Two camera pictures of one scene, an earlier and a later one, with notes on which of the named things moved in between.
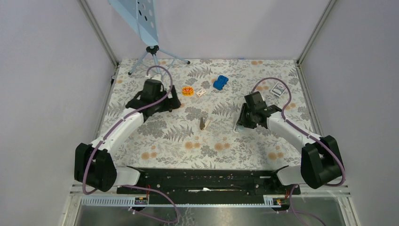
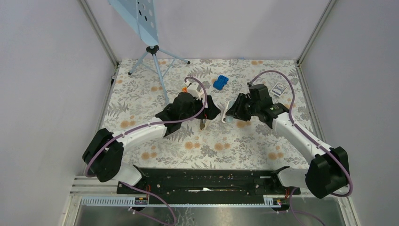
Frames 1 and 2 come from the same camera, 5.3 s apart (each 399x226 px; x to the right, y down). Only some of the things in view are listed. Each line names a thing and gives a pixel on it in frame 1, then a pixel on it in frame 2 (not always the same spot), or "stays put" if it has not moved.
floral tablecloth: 201,132 stays put
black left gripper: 171,102 to 211,111
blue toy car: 221,81 stays put
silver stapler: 203,125 stays put
